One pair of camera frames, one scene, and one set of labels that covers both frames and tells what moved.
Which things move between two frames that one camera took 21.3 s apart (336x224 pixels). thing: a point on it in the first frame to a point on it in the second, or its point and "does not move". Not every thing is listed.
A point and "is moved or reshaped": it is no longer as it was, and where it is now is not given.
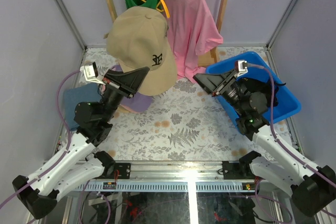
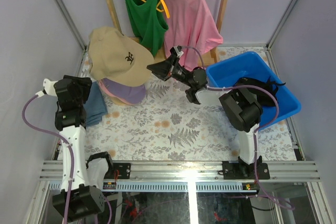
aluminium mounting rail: x=171 y=177 does not move
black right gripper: x=217 y=84 to x=166 y=70
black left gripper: x=118 y=87 to x=85 y=85
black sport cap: x=253 y=86 does not move
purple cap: x=140 y=102 is moved or reshaped
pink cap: x=123 y=109 is moved or reshaped
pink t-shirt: x=192 y=27 does not move
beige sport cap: x=137 y=38 is moved or reshaped
